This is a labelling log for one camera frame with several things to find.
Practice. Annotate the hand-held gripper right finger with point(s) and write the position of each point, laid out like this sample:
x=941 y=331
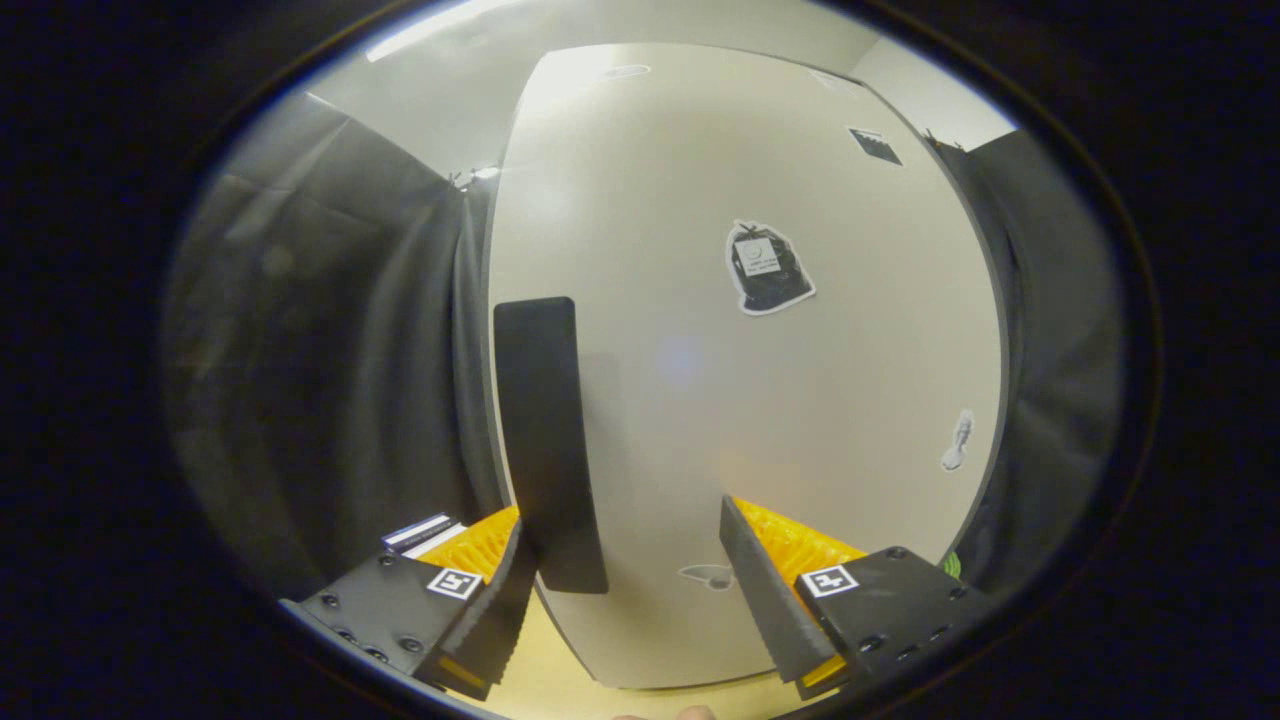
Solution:
x=760 y=600

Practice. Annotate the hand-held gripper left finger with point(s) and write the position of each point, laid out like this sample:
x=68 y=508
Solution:
x=505 y=610

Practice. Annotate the white shoe cabinet door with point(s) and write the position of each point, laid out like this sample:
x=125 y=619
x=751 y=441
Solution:
x=700 y=400

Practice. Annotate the stack of white books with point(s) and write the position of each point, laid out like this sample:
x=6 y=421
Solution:
x=420 y=533

